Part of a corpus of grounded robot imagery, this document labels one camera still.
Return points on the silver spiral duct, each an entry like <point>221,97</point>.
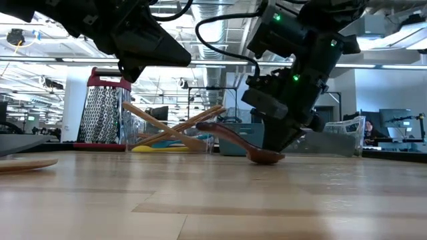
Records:
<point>213,76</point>

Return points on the slotted wooden spatula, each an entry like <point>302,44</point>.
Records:
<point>195,117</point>

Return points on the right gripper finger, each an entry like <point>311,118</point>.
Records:
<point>291,133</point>
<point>273,136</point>

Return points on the yellow plastic spoon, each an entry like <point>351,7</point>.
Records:
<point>160,150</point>

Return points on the slotted wooden spoon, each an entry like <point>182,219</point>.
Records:
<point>26,165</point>

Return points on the wooden spork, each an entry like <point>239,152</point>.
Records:
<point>160,125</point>

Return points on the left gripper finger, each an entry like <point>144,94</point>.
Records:
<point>131,73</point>
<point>153,46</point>

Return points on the black frame stand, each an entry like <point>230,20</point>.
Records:
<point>213,88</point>
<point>337,100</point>

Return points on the person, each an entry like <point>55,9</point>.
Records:
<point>368,131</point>

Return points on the white column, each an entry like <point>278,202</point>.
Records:
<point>73,110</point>

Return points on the short dark wooden spoon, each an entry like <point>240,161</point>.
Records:
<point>263,156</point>

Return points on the ceiling light strip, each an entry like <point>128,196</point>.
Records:
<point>273,63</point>
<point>217,62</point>
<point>26,59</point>
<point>353,65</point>
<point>90,60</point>
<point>403,67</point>

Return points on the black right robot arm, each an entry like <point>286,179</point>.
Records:
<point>300,33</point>

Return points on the teal plastic bin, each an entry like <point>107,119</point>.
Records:
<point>233,146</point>

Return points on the clear plastic bin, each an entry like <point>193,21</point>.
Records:
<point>358,133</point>
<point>211,145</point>

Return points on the small black monitor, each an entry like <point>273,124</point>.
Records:
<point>160,113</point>

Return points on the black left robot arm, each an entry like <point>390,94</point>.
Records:
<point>33,10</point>

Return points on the grey desk monitor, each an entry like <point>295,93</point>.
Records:
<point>395,115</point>

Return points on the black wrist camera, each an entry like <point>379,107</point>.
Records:
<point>263,103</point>

